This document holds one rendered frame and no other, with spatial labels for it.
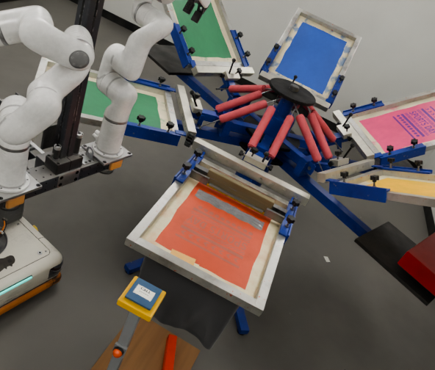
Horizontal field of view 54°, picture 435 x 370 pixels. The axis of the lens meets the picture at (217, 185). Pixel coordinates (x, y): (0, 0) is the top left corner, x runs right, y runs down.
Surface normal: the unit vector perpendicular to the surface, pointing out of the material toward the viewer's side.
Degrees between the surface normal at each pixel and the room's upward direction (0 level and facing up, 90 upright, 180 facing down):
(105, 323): 0
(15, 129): 85
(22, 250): 0
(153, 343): 0
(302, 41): 32
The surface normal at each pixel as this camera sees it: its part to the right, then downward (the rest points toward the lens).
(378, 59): -0.30, 0.46
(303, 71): 0.14, -0.40
